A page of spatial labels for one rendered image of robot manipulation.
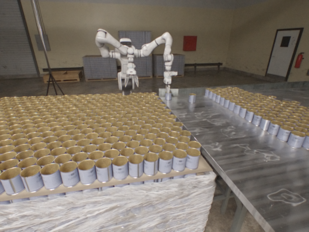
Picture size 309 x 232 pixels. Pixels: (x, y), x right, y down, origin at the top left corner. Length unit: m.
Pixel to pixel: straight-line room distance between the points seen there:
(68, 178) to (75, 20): 9.31
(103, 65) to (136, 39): 1.82
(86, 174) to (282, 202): 0.77
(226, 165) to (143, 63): 7.54
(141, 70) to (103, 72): 1.74
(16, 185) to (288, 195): 1.06
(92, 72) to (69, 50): 2.20
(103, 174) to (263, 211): 0.62
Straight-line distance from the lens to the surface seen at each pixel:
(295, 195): 0.92
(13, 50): 10.66
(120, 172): 0.76
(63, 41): 9.94
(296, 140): 1.23
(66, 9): 9.95
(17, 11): 10.48
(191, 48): 10.40
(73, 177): 0.79
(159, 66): 8.36
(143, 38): 8.12
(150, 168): 0.78
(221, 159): 0.95
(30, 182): 0.83
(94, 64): 8.08
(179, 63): 8.65
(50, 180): 0.80
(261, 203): 0.81
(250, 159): 1.02
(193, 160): 0.83
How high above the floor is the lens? 1.63
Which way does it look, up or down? 24 degrees down
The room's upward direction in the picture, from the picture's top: straight up
